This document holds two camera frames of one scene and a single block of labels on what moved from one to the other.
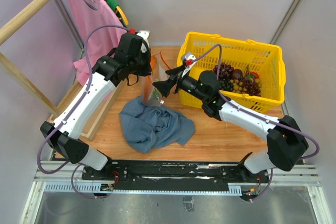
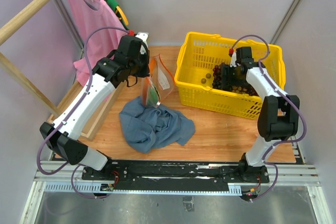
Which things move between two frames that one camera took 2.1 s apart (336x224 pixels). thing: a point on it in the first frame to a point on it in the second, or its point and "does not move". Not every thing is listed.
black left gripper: x=147 y=69 does not move
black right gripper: x=165 y=86 to x=226 y=70
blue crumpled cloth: x=147 y=128 does not move
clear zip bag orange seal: x=150 y=95 does not move
